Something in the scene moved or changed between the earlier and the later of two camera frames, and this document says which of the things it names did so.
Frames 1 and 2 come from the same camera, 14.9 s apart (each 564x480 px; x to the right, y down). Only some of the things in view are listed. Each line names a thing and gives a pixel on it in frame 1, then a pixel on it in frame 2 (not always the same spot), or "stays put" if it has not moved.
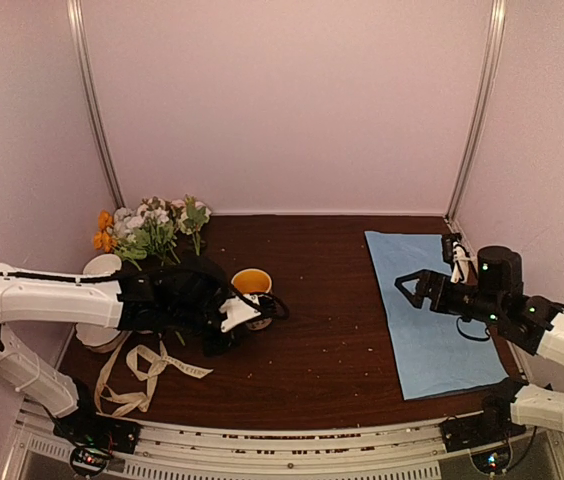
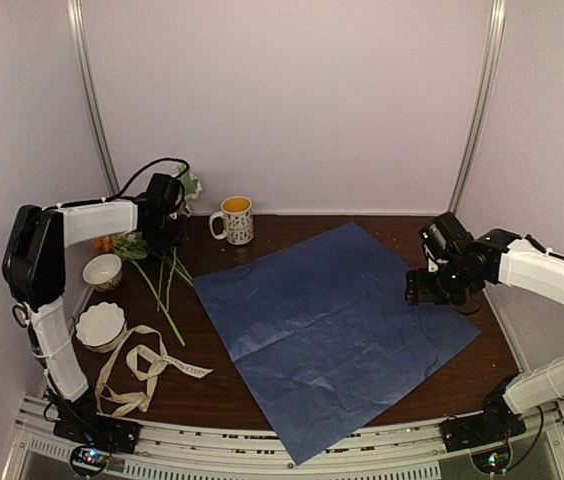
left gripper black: (212, 348) → (182, 236)
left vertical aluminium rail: (79, 50) stays put
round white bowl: (103, 264) stays put
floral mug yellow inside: (254, 280) → (238, 219)
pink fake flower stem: (192, 216) → (191, 186)
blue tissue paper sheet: (429, 354) → (324, 335)
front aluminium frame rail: (411, 451) stays put
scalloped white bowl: (98, 338) stays put
